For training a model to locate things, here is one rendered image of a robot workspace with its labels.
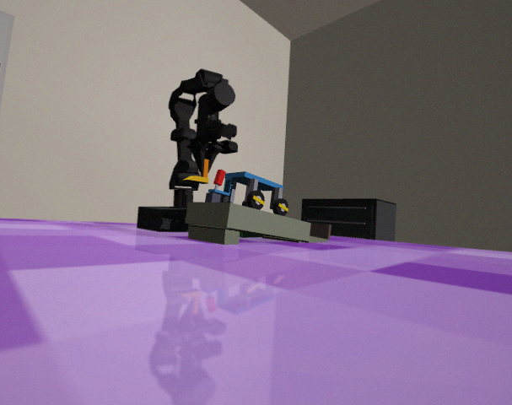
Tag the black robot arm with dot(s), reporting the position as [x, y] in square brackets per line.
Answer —
[219, 96]

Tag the red-headed metal pin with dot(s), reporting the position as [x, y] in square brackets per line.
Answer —
[219, 178]

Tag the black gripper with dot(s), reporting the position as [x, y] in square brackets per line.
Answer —
[199, 142]

